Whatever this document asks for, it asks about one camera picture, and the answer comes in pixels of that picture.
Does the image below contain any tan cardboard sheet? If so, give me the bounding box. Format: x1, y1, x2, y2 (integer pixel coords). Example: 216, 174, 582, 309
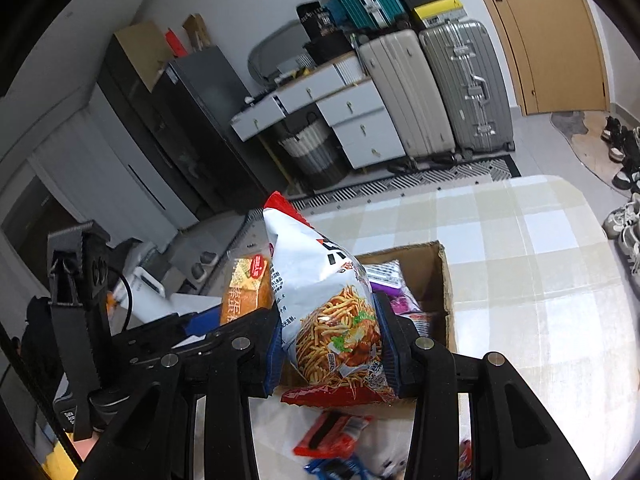
113, 20, 174, 93

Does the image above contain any white cylindrical appliance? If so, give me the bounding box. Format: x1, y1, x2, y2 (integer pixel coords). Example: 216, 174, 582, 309
114, 266, 167, 322

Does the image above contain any beige suitcase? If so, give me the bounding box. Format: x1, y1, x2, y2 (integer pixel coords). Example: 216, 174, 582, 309
357, 29, 457, 159

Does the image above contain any brown bread cake packet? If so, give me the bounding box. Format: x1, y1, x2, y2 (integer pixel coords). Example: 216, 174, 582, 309
220, 257, 276, 327

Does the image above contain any white dresser with drawers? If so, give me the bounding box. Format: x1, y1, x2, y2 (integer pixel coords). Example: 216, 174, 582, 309
230, 54, 407, 172

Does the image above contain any large white red snack bag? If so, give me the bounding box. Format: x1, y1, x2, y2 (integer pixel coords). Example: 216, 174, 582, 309
406, 311, 449, 337

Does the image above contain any red folded card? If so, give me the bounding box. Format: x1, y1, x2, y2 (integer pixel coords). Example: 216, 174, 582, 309
164, 30, 189, 59

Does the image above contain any blue cookie packet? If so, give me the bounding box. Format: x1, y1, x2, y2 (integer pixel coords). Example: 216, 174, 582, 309
303, 456, 374, 480

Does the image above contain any woven laundry basket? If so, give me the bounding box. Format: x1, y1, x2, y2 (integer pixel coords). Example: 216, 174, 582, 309
278, 112, 349, 189

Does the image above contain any grey brown door mat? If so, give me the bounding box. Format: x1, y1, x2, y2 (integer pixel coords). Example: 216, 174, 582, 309
549, 109, 619, 172

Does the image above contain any clear sandwich cracker packet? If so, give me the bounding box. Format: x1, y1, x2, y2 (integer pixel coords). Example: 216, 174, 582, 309
359, 427, 412, 480

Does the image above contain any brown cardboard box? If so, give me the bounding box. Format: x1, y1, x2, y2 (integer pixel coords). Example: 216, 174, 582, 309
277, 241, 459, 392

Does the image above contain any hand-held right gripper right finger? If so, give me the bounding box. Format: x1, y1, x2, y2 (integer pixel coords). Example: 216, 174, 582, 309
372, 292, 591, 480

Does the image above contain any purple grape candy bag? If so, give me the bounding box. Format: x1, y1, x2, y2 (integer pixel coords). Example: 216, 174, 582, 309
366, 259, 424, 317

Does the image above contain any red packet with black stripe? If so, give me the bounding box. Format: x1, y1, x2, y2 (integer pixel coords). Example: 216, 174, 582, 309
293, 410, 374, 459

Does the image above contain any small red orange packet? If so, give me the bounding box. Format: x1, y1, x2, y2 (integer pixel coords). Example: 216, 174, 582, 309
458, 438, 474, 480

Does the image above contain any pile of shoes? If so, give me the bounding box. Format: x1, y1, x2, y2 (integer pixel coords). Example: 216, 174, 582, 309
599, 115, 640, 282

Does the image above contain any checked tablecloth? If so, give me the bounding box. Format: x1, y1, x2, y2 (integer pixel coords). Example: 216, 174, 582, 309
240, 175, 607, 480

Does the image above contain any grey oval board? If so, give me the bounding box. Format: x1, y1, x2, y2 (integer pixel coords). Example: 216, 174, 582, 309
248, 20, 312, 84

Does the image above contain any white wardrobe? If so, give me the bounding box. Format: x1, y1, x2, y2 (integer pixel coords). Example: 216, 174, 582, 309
29, 104, 202, 242

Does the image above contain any white noodle snack bag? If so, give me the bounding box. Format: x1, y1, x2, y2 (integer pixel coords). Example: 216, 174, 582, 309
262, 191, 402, 407

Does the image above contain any silver suitcase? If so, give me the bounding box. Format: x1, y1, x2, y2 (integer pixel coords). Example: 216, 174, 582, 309
418, 19, 516, 154

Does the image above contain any dark grey refrigerator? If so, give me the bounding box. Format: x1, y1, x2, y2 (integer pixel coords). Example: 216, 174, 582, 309
150, 45, 289, 212

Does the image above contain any black bag on desk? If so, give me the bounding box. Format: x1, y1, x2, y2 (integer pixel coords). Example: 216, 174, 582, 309
304, 35, 356, 64

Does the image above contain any brown cardboard piece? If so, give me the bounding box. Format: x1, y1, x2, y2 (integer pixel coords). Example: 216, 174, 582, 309
182, 12, 214, 52

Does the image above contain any black cable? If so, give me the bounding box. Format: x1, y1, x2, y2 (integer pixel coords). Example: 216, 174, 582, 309
106, 264, 134, 332

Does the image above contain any wooden door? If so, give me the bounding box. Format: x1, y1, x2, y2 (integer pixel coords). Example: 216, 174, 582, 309
462, 0, 609, 117

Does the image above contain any black paper bag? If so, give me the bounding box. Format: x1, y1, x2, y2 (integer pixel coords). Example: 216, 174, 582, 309
297, 2, 336, 41

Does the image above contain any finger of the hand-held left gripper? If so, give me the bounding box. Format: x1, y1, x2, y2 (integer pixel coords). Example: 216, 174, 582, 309
112, 333, 226, 367
120, 311, 223, 341

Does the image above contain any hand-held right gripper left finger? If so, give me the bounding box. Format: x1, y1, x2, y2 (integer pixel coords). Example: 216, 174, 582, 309
75, 309, 285, 480

